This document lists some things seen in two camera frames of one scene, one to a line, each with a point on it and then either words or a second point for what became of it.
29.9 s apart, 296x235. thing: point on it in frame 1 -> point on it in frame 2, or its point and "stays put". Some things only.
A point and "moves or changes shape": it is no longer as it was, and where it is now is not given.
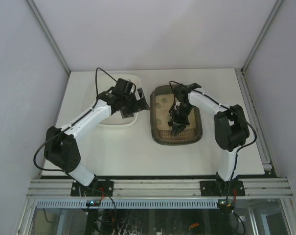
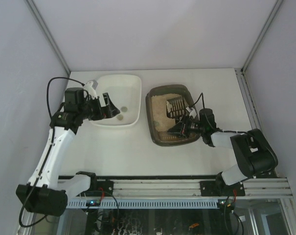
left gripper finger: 128,113 -> 106,108
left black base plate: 97,188 stays put
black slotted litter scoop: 175,105 moves or changes shape
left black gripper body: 136,103 -> 102,107
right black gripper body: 177,121 -> 183,126
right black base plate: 220,188 stays put
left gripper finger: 141,100 -> 106,96
